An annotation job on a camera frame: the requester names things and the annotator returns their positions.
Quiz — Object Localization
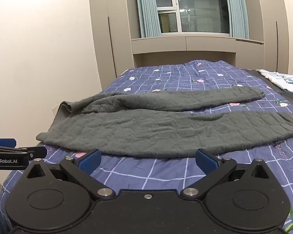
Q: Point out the beige window sill cabinet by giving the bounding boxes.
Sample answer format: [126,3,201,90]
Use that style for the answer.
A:
[130,33,264,68]

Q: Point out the white blue printed cloth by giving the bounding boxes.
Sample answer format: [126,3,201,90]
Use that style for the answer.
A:
[256,69,293,92]

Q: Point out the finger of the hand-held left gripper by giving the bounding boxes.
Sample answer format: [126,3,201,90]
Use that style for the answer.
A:
[15,146,47,158]
[0,138,17,149]

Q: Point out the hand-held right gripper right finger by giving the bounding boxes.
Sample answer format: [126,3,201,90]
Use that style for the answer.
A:
[180,149,275,200]

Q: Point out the grey fleece pants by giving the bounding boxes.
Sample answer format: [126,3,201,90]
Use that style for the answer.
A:
[36,86,293,158]

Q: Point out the blue checked floral blanket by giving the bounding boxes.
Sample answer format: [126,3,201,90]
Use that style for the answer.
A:
[0,60,293,234]

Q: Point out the beige wardrobe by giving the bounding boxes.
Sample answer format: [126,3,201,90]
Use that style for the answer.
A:
[244,0,293,76]
[88,0,135,91]

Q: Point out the light blue curtain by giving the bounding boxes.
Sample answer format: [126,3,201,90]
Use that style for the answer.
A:
[222,0,250,40]
[134,0,162,38]

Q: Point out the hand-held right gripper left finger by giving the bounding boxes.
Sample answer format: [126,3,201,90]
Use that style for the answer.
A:
[21,149,116,200]

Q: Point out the window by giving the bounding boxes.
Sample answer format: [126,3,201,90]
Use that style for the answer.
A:
[153,0,231,35]

